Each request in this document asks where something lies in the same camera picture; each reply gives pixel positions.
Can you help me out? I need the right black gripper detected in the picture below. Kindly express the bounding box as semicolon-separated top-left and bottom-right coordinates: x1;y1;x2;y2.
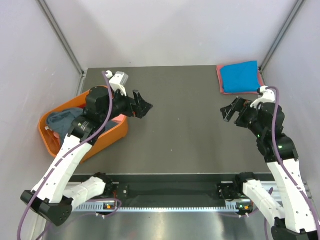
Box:
220;96;265;138

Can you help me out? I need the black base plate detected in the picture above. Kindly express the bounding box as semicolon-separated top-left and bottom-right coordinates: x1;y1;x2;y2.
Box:
111;173;249;209

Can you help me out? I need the orange plastic basket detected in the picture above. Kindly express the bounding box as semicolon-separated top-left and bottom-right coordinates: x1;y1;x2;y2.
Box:
37;90;129;163

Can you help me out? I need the folded pink t shirt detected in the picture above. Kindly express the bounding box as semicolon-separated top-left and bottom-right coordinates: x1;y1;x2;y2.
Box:
216;65;265;95

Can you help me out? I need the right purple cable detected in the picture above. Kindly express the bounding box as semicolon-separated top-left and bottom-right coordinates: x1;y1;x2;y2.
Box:
263;85;320;240

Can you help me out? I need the grey slotted cable duct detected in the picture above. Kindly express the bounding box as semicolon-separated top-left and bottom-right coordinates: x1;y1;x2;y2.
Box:
72;201;254;213

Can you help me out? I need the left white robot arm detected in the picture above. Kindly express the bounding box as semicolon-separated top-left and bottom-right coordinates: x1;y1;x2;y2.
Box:
20;86;153;227

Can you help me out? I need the aluminium rail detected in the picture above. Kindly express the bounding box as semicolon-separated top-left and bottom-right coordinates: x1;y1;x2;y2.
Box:
64;181;313;202

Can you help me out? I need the left aluminium frame post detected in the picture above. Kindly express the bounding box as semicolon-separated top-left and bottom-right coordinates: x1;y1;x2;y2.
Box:
34;0;86;77

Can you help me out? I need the blue t shirt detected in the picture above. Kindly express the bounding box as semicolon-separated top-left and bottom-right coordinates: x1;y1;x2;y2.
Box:
220;61;261;94

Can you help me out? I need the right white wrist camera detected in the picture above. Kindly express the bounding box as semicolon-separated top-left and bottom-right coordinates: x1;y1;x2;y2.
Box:
250;86;276;109

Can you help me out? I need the right aluminium frame post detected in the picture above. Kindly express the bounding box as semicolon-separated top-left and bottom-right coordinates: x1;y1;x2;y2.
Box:
259;0;307;74

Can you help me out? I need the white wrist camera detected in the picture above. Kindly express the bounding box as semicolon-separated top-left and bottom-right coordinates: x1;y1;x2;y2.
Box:
104;70;129;97
250;86;276;109

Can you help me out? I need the light pink t shirt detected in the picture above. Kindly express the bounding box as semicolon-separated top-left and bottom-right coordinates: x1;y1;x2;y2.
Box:
112;114;126;123

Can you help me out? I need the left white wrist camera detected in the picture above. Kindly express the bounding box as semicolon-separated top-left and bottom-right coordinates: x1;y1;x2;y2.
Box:
104;70;129;97

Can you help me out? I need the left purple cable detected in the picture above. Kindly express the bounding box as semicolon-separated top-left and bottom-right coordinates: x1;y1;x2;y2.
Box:
16;70;123;240

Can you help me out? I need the grey t shirt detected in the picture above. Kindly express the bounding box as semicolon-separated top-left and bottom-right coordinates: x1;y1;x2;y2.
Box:
46;107;107;145

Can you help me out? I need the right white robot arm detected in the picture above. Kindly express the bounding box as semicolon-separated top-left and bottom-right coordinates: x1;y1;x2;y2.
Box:
220;97;320;240

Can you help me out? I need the purple cable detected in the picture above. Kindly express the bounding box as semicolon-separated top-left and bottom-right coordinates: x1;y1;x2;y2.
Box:
16;70;123;240
263;85;320;240

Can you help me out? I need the aluminium frame post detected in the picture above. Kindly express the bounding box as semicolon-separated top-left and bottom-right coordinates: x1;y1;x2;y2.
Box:
259;0;307;74
34;0;86;77

